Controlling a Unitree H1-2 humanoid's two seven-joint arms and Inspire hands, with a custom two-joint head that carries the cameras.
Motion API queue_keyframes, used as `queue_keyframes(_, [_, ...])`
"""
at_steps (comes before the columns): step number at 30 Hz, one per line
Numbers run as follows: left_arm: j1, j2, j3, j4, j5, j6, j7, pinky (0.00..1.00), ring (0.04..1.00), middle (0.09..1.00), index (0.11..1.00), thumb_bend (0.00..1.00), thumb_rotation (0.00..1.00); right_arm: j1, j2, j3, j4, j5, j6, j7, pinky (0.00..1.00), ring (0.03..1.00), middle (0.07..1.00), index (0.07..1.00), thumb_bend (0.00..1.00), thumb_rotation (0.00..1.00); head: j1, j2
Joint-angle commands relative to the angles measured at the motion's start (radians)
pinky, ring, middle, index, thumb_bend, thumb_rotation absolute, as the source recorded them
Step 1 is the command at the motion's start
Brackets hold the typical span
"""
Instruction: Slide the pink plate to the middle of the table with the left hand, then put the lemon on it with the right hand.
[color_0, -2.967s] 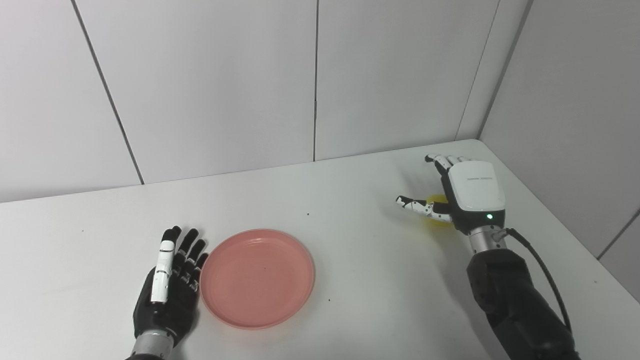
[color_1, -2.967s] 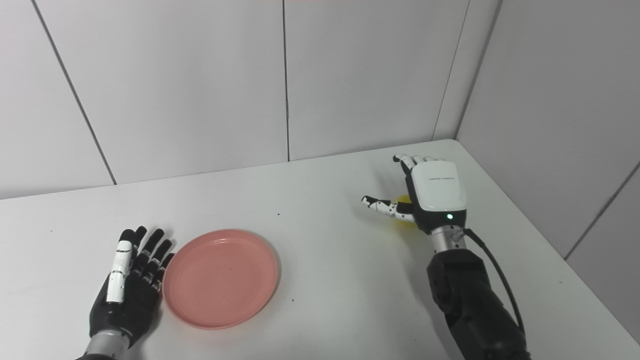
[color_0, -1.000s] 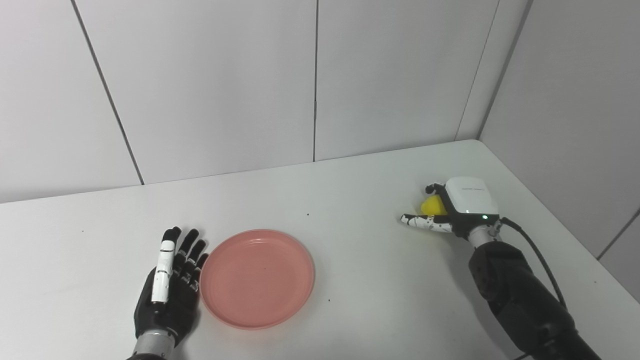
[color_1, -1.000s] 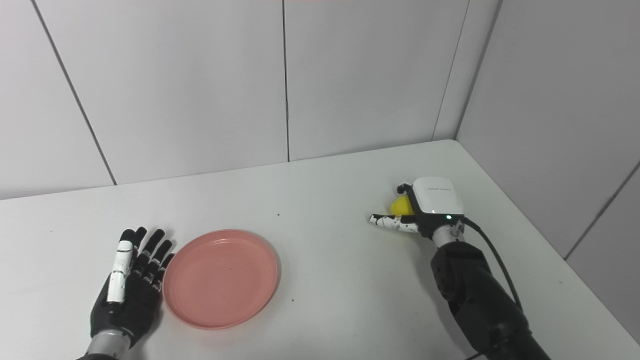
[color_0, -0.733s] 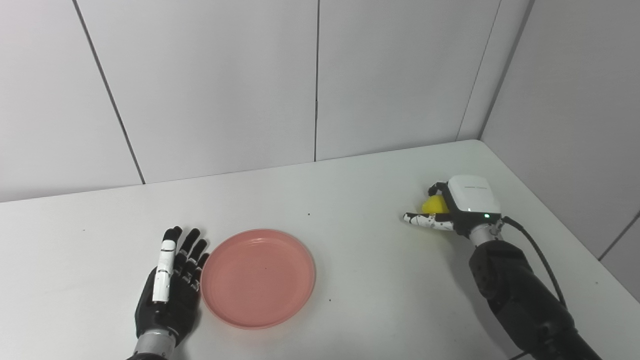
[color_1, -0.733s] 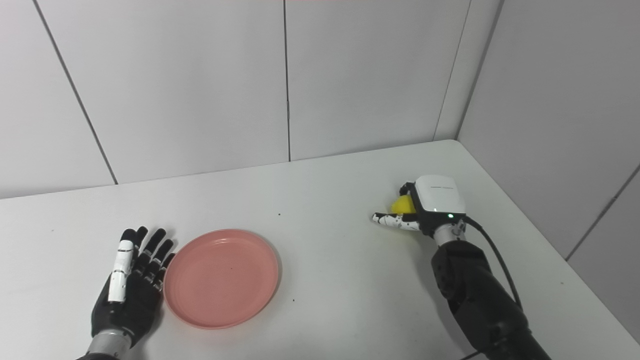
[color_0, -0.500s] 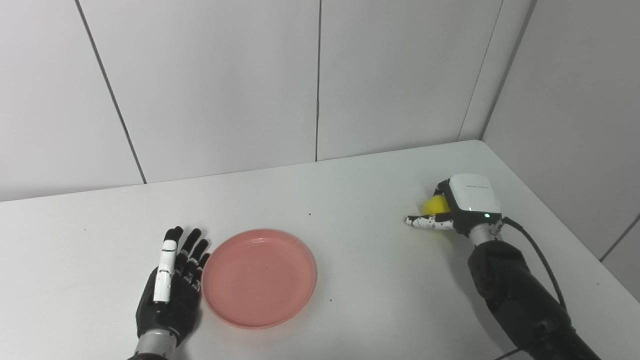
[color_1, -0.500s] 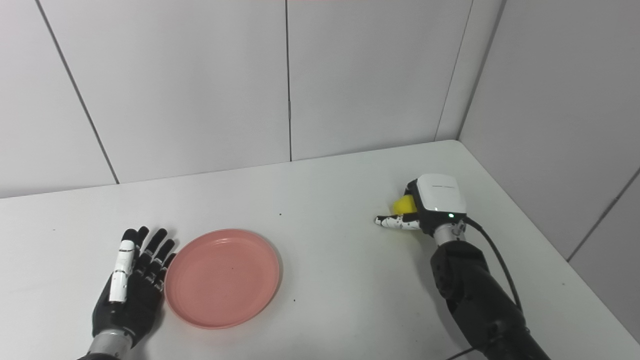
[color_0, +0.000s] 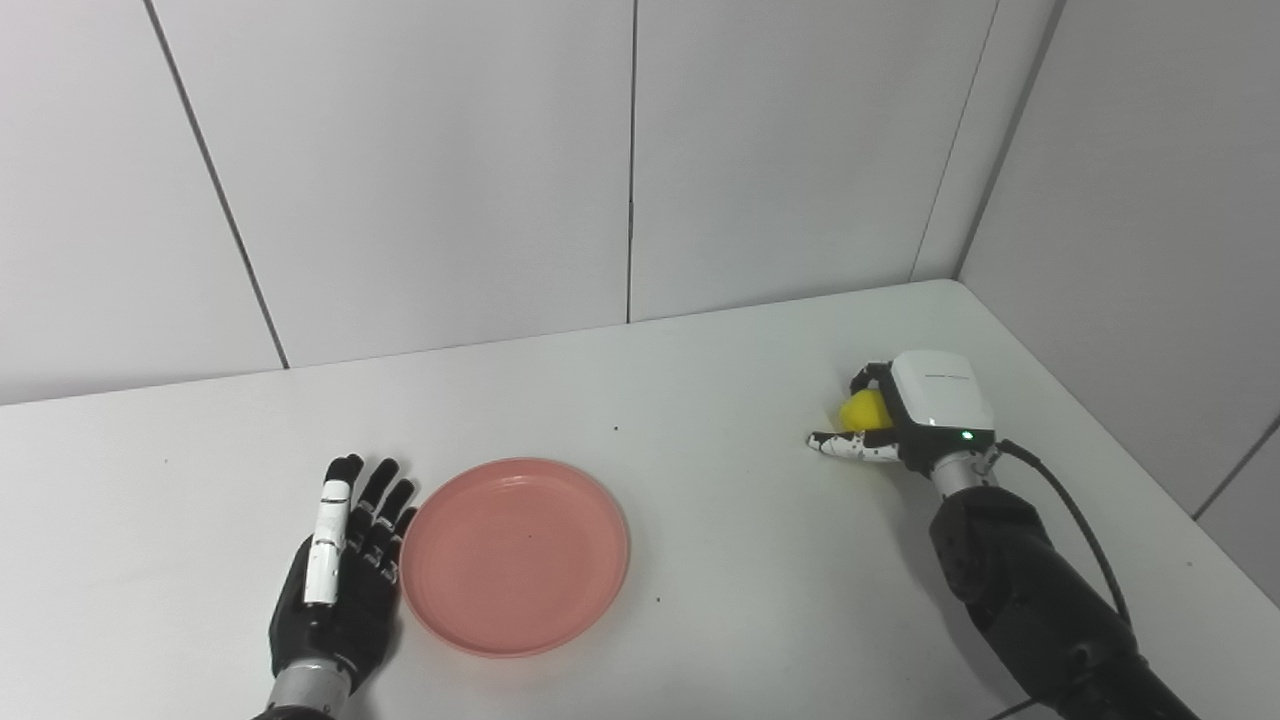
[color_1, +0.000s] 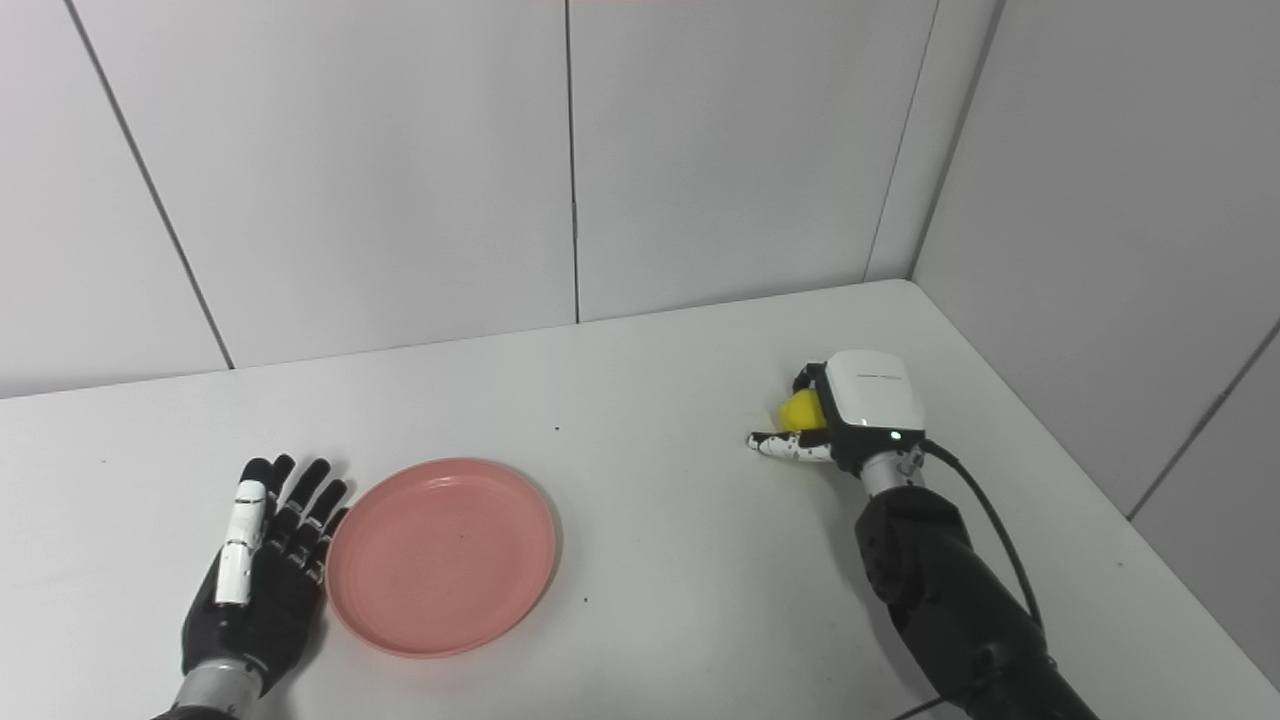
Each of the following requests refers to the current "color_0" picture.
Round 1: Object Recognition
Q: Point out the pink round plate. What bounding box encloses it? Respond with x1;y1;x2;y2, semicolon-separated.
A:
400;458;631;658

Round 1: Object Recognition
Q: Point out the yellow lemon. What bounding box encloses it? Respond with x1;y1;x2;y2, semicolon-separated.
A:
838;389;895;434

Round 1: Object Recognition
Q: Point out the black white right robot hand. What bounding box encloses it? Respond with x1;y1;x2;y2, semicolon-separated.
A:
808;350;997;474

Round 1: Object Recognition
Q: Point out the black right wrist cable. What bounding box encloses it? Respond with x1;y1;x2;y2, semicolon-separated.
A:
985;440;1133;720

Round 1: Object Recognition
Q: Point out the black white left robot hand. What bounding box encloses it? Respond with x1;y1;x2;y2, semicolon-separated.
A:
268;454;418;691

